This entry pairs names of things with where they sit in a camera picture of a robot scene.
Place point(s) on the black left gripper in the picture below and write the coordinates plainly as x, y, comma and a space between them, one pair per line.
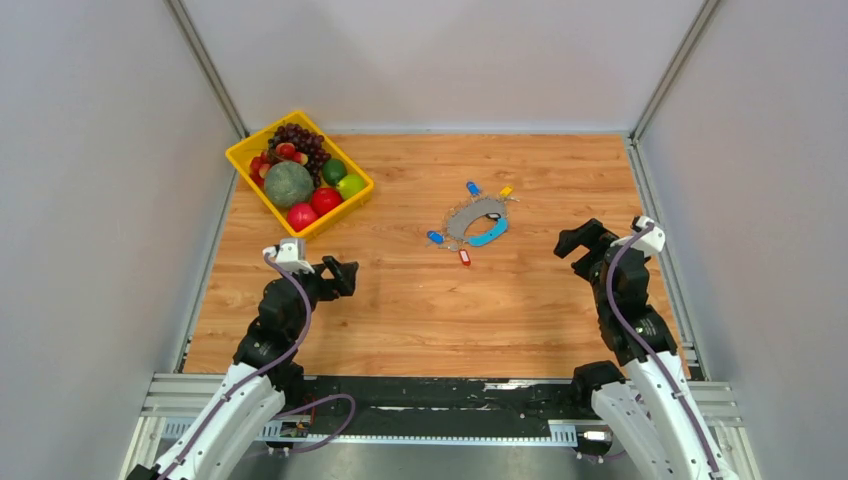
343, 281

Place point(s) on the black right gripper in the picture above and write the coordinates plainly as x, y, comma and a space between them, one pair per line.
587, 235

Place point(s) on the red key tag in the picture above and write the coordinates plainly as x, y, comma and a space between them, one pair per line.
464, 257

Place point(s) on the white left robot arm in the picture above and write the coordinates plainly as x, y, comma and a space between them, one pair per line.
263, 378

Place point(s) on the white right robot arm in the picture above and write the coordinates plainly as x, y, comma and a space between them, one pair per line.
642, 395

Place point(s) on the pink-red apple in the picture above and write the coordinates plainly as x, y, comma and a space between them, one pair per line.
301, 216

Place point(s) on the red apple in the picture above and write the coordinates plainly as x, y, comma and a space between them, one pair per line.
324, 200

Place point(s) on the dark green lime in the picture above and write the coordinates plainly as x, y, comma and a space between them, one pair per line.
333, 171

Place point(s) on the yellow plastic fruit bin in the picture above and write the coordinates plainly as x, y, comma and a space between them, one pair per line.
241, 154

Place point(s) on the green melon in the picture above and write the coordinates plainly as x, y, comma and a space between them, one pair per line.
288, 184

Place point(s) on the purple grape bunch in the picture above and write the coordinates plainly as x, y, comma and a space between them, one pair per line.
293, 142

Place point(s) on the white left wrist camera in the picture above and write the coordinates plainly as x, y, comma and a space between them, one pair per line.
288, 256

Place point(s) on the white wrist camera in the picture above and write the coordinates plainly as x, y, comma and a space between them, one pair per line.
288, 256
647, 237

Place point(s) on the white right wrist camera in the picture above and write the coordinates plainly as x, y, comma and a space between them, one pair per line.
647, 237

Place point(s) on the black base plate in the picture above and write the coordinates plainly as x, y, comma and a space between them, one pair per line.
440, 407

